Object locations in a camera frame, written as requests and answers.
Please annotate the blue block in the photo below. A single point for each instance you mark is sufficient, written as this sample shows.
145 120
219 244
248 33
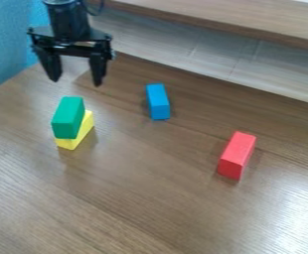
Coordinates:
157 101

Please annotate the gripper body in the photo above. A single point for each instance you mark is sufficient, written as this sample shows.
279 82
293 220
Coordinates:
72 43

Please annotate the red block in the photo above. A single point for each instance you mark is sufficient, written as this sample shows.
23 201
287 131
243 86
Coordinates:
236 154

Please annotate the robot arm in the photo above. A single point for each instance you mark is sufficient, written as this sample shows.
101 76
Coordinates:
66 16

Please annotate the yellow block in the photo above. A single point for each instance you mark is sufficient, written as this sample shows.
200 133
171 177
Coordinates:
79 134

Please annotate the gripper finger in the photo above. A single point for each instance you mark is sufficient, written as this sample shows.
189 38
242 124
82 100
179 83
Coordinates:
97 69
51 65

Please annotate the green block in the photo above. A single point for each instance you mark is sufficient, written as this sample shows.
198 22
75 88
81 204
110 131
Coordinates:
68 117

